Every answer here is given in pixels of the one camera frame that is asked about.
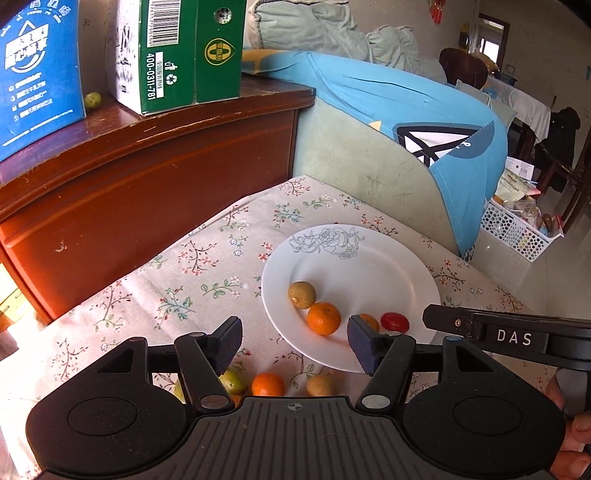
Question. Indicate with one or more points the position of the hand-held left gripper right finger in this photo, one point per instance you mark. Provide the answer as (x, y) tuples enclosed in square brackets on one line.
[(360, 344)]

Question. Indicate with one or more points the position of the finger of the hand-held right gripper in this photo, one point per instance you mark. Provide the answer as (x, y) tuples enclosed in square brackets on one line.
[(448, 321)]

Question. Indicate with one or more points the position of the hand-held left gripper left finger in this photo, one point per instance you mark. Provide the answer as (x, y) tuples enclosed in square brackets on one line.
[(229, 341)]

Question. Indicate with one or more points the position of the green jujube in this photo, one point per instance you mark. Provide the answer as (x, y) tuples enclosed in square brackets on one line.
[(232, 381), (92, 100), (178, 391)]

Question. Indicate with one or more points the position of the red cherry tomato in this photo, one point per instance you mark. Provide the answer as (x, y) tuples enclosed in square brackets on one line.
[(395, 321)]

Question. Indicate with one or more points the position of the white plate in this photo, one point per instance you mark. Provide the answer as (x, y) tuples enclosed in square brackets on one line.
[(369, 277)]

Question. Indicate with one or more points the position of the person's right hand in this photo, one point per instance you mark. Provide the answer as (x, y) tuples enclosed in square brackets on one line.
[(579, 438)]

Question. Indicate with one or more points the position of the floral tablecloth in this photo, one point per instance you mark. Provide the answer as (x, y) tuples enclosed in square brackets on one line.
[(184, 277)]

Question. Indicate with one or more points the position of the white perforated plastic basket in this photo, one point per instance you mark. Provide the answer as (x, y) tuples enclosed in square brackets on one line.
[(512, 233)]

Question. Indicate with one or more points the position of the snack bag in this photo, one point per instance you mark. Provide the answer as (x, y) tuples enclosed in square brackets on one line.
[(512, 187)]

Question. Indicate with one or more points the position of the red-brown wooden cabinet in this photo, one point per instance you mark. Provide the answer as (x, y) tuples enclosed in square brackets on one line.
[(138, 184)]

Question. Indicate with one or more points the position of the dark jacket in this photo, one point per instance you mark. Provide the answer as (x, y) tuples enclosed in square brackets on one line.
[(564, 143)]

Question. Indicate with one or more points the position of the pale teal pillow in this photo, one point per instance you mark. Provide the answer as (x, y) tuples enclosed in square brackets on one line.
[(501, 108)]

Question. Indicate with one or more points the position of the light blue printed blanket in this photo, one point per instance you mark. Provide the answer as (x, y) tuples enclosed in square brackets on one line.
[(392, 101)]

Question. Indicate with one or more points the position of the table with white cloth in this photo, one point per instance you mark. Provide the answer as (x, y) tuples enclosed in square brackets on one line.
[(531, 104)]

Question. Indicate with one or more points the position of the round-backed dark wooden chair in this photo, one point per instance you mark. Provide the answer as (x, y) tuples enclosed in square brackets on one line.
[(461, 67)]

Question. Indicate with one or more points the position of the window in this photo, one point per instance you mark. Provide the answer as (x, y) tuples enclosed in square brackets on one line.
[(491, 39)]

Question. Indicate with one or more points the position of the green and white carton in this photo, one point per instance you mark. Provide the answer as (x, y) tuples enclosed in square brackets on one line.
[(175, 50)]

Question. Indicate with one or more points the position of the pale green quilt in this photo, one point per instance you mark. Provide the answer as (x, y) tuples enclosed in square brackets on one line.
[(314, 27)]

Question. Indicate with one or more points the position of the blue carton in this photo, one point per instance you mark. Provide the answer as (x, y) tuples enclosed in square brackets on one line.
[(37, 78)]

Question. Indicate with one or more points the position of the red wall decoration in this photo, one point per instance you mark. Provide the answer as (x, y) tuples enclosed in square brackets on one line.
[(437, 10)]

